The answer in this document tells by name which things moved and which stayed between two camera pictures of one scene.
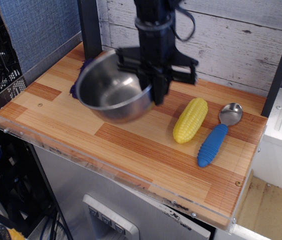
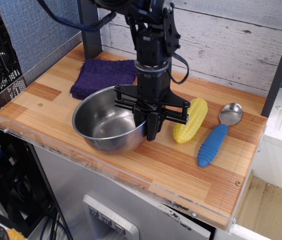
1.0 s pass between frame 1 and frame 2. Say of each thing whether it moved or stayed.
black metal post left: stayed
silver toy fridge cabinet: stayed
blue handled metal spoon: stayed
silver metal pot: moved
